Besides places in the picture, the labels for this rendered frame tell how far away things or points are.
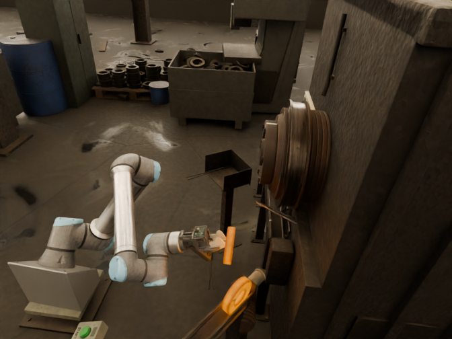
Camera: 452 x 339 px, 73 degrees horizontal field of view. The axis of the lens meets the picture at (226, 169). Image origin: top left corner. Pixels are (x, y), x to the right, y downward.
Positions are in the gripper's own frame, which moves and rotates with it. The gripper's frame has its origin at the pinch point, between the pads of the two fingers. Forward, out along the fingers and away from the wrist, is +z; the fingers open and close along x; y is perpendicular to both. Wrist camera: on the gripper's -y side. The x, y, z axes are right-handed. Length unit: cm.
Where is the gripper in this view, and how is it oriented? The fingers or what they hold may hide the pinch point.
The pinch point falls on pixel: (229, 242)
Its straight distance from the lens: 129.8
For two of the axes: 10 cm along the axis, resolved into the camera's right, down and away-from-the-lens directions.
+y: -2.3, -8.1, -5.4
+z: 9.6, -1.2, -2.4
